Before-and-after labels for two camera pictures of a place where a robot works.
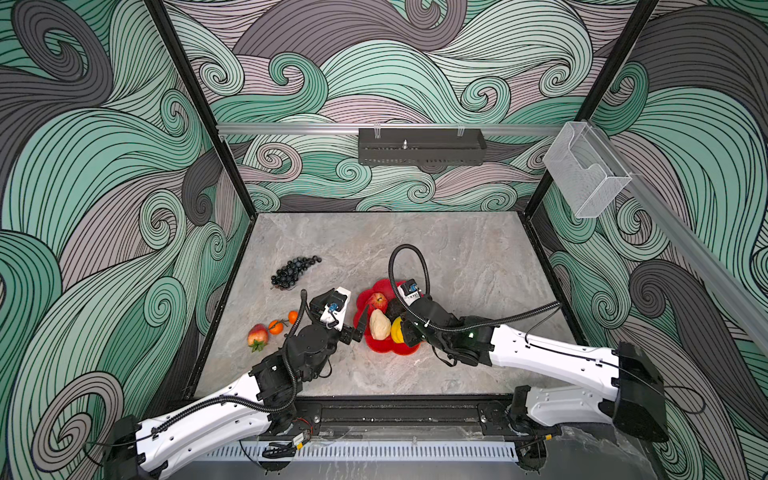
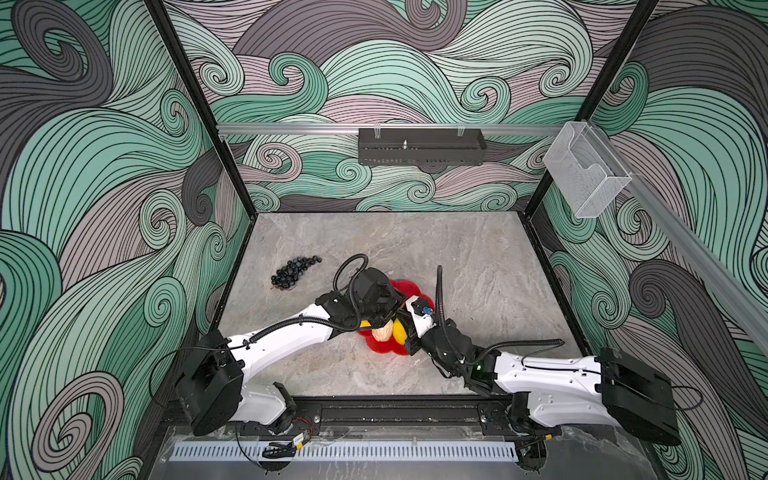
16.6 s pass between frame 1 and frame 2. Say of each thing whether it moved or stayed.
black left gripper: moved
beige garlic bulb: stayed
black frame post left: stayed
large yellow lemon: stayed
